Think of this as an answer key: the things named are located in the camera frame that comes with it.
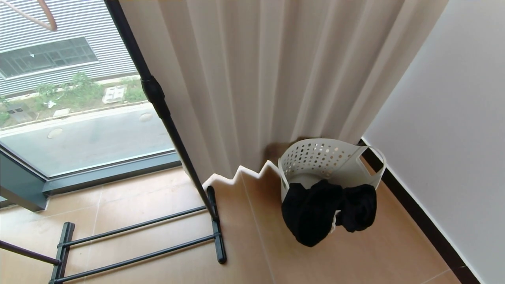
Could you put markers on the pink clothes hanger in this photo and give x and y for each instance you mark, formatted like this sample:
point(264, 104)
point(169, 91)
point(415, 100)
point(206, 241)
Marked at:
point(53, 25)

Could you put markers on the heap of clothes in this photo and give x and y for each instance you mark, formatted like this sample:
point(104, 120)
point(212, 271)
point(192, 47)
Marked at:
point(311, 217)

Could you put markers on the white laundry basket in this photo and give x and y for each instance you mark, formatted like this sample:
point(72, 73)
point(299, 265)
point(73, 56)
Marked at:
point(347, 169)

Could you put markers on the black clothes rack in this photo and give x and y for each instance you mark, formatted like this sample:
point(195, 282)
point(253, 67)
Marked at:
point(154, 92)

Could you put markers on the beige curtain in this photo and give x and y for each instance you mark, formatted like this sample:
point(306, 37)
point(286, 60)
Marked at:
point(256, 79)

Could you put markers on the window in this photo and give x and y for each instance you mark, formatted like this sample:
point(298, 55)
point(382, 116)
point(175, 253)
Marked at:
point(86, 138)

